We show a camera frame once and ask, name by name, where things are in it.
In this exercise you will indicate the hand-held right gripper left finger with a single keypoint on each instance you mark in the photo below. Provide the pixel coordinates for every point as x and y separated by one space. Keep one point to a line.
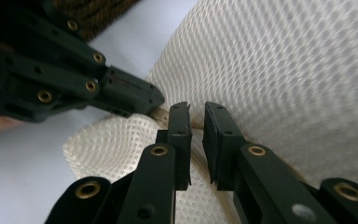
155 186

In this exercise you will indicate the brown wicker basket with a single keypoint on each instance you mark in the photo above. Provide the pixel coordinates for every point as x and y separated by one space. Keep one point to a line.
99 12

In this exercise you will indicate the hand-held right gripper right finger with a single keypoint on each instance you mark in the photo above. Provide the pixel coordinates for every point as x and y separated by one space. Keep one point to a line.
261 180

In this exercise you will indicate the cream mesh laundry bag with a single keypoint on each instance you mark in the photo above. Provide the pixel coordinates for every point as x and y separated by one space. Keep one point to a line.
276 77

